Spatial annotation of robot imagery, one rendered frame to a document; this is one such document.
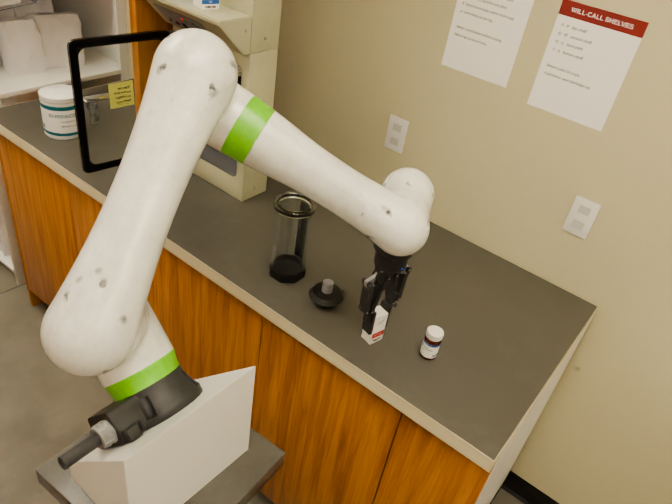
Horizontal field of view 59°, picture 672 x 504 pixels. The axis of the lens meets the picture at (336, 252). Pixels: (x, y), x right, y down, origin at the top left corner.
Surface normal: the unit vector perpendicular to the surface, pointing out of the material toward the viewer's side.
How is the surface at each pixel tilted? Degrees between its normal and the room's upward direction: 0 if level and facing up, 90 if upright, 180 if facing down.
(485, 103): 90
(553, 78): 90
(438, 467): 90
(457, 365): 0
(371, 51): 90
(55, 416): 0
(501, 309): 0
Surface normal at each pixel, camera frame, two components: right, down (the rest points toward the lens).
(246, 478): 0.15, -0.80
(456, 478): -0.62, 0.39
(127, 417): 0.61, -0.44
